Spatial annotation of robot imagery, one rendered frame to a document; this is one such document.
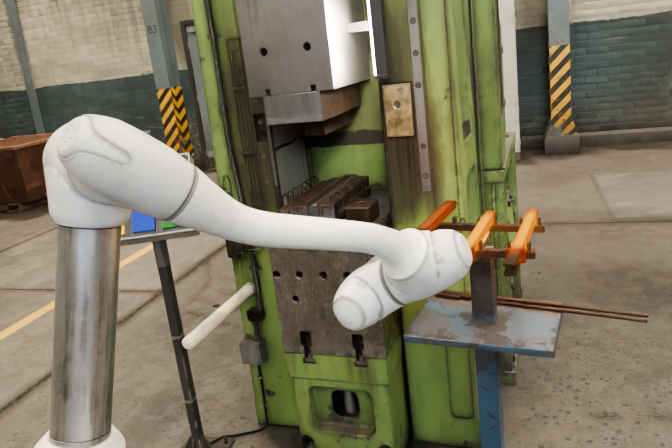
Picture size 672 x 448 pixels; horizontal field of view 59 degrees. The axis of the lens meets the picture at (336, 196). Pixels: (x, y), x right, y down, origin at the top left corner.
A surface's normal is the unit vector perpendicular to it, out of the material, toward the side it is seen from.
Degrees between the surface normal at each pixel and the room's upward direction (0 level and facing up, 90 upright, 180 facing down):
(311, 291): 90
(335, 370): 90
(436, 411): 90
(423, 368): 90
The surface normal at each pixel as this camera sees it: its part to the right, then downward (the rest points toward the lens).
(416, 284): -0.07, 0.74
